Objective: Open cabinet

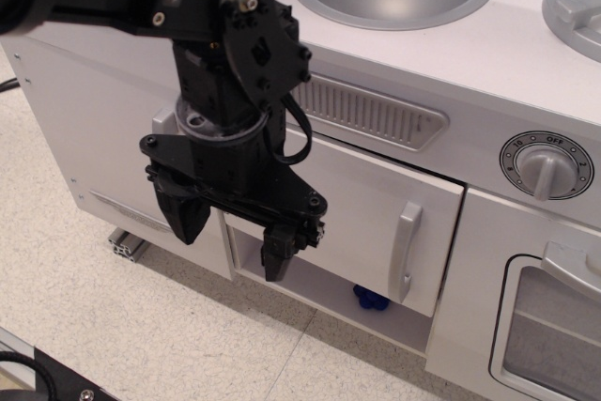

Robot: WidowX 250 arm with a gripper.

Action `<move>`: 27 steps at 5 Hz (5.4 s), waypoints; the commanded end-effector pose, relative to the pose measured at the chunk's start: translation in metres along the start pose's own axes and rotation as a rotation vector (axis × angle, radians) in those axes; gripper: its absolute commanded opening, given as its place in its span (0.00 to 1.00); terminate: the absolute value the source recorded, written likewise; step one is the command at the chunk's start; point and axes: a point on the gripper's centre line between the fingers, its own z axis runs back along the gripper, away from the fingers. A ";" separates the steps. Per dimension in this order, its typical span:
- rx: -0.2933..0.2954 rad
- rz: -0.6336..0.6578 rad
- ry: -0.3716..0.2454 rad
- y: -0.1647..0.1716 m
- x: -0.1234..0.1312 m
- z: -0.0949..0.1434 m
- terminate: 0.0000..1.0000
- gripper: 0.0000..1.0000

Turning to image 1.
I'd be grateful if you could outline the grey cabinet door handle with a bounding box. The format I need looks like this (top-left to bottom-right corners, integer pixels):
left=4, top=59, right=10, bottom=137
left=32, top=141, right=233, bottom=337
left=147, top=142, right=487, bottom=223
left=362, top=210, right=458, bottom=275
left=388, top=201, right=423, bottom=303

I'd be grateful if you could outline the grey oven door handle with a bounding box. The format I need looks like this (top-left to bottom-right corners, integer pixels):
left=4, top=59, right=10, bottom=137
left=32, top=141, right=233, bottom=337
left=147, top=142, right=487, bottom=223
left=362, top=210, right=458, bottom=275
left=541, top=241, right=600, bottom=299

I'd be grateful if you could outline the white fridge door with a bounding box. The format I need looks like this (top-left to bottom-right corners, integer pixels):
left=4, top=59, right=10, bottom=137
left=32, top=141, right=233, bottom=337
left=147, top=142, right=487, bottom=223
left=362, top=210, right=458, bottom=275
left=1, top=26, right=233, bottom=279

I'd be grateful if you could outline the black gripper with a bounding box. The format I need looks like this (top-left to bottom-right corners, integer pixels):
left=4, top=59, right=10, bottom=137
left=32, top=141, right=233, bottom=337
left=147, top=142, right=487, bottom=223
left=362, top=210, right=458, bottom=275
left=140, top=134, right=328, bottom=282

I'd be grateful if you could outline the grey emblem badge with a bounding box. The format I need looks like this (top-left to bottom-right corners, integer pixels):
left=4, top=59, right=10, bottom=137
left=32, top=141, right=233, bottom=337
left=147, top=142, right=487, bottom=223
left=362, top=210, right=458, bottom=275
left=89, top=190, right=172, bottom=233

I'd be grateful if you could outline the blue toy object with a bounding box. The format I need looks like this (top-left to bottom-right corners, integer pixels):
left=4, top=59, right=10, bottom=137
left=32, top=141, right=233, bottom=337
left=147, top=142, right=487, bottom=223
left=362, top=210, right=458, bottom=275
left=353, top=285, right=390, bottom=311

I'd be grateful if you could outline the aluminium extrusion rail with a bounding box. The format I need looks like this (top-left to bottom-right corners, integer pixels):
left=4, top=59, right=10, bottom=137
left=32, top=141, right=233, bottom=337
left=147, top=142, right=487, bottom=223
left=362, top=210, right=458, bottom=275
left=108, top=228, right=149, bottom=263

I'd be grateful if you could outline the oven door with window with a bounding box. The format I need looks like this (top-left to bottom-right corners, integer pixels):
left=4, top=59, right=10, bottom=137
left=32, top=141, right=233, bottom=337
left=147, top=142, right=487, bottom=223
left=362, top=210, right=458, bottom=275
left=426, top=190, right=600, bottom=400

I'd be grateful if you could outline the grey stove burner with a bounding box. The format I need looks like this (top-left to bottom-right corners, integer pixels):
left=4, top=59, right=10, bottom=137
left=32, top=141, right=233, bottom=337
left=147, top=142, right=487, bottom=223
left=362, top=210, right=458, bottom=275
left=542, top=0, right=600, bottom=62

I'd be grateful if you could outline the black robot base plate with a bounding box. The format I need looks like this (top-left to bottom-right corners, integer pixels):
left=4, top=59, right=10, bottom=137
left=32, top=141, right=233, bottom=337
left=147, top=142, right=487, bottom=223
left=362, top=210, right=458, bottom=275
left=0, top=325, right=121, bottom=401

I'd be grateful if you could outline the grey fridge door handle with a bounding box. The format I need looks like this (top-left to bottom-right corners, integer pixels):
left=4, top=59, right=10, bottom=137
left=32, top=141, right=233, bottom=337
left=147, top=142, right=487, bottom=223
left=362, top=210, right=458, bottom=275
left=151, top=108, right=179, bottom=138

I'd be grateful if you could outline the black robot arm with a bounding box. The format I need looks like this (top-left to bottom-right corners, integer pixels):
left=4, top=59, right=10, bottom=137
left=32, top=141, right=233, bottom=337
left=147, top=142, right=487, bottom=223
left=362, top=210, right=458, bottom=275
left=1, top=0, right=328, bottom=282

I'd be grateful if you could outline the white toy kitchen unit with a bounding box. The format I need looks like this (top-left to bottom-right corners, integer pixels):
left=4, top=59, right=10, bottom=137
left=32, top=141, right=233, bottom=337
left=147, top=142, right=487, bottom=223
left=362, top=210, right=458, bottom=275
left=1, top=0, right=600, bottom=400

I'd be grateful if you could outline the grey timer knob dial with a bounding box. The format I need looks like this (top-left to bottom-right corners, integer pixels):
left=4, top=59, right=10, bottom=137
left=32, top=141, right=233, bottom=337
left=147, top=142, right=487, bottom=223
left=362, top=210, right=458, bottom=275
left=500, top=131, right=594, bottom=202

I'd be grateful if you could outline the white cabinet door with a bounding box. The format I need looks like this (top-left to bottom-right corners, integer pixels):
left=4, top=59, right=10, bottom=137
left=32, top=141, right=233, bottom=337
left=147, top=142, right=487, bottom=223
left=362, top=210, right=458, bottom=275
left=223, top=128, right=467, bottom=318

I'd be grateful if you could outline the grey vent grille panel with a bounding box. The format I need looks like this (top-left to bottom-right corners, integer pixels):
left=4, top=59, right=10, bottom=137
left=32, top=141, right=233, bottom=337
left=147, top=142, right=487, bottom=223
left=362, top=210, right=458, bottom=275
left=292, top=75, right=450, bottom=152

